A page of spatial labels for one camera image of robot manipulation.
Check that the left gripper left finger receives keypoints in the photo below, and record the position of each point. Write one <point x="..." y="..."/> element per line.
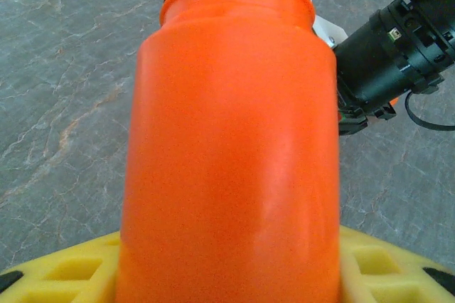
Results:
<point x="53" y="278"/>

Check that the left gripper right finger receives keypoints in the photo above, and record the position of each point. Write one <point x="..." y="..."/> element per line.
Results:
<point x="398" y="274"/>

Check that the orange pill bottle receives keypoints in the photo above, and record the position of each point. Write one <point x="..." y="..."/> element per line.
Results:
<point x="231" y="139"/>

